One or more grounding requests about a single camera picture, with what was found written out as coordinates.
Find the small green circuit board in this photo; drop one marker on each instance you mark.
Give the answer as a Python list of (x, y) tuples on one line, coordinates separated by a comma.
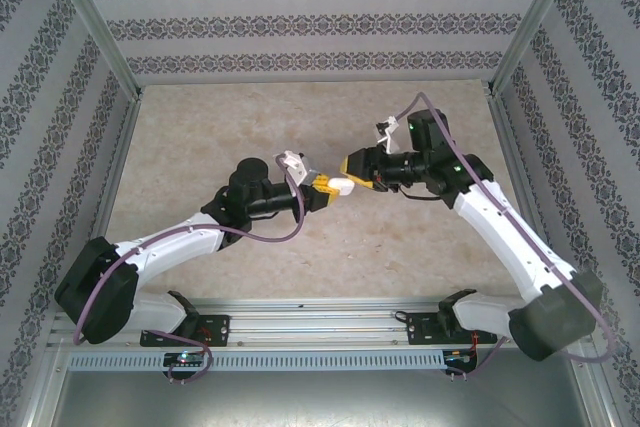
[(459, 356), (185, 358)]

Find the grey metal sheet panel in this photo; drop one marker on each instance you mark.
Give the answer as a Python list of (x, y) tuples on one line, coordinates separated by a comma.
[(320, 397)]

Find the aluminium table side rail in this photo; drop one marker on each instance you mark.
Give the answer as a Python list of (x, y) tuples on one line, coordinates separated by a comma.
[(109, 197), (511, 147)]

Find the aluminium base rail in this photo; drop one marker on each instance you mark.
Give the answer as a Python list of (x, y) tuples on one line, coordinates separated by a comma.
[(320, 322)]

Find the aluminium frame post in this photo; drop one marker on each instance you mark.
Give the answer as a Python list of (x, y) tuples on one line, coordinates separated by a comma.
[(527, 27), (97, 27)]

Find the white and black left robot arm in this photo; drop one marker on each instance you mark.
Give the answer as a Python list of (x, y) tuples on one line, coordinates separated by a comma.
[(165, 247)]

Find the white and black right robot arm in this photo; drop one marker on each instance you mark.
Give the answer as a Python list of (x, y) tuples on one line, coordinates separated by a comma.
[(510, 252)]

